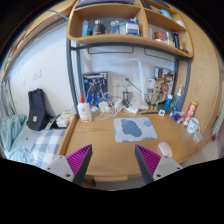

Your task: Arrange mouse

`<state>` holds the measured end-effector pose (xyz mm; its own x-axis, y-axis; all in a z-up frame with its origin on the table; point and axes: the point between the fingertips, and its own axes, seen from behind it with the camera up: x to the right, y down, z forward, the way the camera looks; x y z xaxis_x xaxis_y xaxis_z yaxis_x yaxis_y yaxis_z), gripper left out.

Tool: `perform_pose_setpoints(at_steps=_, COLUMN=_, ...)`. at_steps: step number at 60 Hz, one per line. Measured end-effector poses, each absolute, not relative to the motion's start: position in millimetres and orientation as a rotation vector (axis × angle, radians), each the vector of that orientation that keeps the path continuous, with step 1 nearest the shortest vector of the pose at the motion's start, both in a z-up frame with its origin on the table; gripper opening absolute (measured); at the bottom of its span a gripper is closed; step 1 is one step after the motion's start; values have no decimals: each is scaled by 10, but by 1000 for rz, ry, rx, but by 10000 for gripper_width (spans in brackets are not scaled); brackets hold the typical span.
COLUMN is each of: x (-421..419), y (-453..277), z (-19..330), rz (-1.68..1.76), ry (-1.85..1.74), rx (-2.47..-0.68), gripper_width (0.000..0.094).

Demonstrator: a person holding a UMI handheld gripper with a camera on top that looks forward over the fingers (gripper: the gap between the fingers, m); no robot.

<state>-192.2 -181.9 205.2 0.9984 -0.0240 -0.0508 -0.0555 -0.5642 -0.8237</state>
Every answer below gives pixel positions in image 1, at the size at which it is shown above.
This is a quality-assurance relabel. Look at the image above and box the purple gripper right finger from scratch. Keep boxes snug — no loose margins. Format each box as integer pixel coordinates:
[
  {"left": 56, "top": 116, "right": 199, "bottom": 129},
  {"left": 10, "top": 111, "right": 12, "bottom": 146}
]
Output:
[{"left": 135, "top": 144, "right": 182, "bottom": 184}]

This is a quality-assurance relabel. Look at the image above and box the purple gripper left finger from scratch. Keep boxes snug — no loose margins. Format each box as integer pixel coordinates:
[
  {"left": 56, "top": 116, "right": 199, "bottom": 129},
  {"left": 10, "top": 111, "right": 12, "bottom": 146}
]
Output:
[{"left": 45, "top": 145, "right": 92, "bottom": 186}]

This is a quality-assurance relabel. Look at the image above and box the pink computer mouse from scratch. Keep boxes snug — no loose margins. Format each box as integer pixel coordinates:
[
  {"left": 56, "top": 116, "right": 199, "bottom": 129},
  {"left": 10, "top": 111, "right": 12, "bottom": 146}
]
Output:
[{"left": 158, "top": 142, "right": 173, "bottom": 157}]

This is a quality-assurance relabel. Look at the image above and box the grey blue mouse pad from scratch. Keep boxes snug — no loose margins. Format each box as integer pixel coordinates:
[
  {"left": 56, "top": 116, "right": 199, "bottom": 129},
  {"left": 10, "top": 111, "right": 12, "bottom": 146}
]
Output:
[{"left": 114, "top": 117, "right": 158, "bottom": 143}]

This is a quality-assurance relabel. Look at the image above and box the blue checkered pillow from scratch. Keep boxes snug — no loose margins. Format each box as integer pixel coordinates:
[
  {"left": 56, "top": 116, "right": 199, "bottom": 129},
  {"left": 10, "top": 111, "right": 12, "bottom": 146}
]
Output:
[{"left": 30, "top": 129, "right": 65, "bottom": 169}]

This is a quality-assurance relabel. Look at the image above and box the wooden desk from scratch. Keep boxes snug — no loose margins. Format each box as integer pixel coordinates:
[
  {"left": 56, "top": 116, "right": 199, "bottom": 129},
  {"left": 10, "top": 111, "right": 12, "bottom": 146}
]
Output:
[{"left": 57, "top": 114, "right": 213, "bottom": 182}]

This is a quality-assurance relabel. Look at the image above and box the small clear glass cup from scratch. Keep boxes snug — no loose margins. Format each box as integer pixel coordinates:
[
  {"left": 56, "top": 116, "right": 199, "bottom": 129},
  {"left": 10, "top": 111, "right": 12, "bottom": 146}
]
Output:
[{"left": 193, "top": 132, "right": 203, "bottom": 144}]

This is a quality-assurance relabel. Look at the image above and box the silver laptop on bed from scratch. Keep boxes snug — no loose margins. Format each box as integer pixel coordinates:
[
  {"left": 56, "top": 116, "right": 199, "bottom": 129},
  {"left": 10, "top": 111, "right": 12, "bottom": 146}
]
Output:
[{"left": 13, "top": 130, "right": 38, "bottom": 151}]

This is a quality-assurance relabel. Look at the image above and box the white patterned mug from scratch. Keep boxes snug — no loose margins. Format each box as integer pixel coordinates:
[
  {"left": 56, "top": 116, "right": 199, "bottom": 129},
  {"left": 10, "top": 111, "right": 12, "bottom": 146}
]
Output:
[{"left": 187, "top": 118, "right": 200, "bottom": 134}]

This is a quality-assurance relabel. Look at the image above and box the white bottle red cap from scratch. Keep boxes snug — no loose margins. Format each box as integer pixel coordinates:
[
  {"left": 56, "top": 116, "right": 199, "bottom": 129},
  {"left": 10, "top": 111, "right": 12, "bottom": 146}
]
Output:
[{"left": 78, "top": 95, "right": 92, "bottom": 122}]

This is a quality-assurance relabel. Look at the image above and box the black backpack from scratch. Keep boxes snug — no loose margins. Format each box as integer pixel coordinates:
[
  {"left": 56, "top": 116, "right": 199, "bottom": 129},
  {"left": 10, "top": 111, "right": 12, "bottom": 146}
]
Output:
[{"left": 28, "top": 89, "right": 49, "bottom": 131}]

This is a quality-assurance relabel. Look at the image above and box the white power adapter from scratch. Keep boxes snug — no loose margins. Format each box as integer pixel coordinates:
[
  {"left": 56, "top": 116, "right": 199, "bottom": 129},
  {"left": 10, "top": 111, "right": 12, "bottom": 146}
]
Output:
[{"left": 99, "top": 102, "right": 111, "bottom": 112}]

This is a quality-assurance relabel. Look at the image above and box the blue spray bottle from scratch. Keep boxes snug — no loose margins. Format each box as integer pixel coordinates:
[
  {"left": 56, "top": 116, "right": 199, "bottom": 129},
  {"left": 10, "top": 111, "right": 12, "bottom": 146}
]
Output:
[{"left": 172, "top": 85, "right": 182, "bottom": 111}]

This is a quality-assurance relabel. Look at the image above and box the red yellow chips can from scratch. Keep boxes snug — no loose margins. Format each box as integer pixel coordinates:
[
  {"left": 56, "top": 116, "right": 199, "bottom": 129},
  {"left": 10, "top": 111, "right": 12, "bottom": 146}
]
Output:
[{"left": 182, "top": 100, "right": 198, "bottom": 127}]

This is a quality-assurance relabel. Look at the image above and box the light blue blanket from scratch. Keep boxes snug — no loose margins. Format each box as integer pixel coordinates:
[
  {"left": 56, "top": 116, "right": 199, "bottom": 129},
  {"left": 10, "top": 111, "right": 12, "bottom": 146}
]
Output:
[{"left": 0, "top": 114, "right": 31, "bottom": 164}]

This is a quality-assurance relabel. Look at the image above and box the blue robot model box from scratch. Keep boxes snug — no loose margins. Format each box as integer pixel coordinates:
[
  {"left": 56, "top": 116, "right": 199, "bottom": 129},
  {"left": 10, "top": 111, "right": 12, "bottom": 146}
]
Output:
[{"left": 83, "top": 72, "right": 108, "bottom": 106}]

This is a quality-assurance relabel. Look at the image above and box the colourful comic box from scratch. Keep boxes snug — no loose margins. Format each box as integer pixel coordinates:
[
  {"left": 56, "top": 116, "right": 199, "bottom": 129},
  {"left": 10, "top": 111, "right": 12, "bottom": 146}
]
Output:
[{"left": 154, "top": 67, "right": 175, "bottom": 103}]

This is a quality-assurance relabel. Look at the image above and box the blue bottle on shelf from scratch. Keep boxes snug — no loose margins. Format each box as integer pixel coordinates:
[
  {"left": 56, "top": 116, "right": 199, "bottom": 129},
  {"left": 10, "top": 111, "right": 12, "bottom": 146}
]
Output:
[{"left": 82, "top": 20, "right": 91, "bottom": 37}]

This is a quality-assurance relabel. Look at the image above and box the black jar on shelf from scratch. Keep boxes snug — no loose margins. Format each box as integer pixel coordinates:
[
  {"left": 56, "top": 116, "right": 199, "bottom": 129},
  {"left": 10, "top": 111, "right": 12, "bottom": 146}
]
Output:
[{"left": 93, "top": 20, "right": 105, "bottom": 35}]

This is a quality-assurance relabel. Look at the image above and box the blue white box on shelf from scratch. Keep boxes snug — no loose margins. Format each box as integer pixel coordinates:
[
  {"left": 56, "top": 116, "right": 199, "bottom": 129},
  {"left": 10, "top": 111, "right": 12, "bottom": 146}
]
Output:
[{"left": 126, "top": 19, "right": 139, "bottom": 36}]

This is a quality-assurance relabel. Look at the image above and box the wooden wall shelf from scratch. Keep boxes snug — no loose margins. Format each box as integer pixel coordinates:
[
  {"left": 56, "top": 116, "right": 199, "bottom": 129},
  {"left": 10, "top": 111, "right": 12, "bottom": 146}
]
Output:
[{"left": 67, "top": 0, "right": 193, "bottom": 58}]

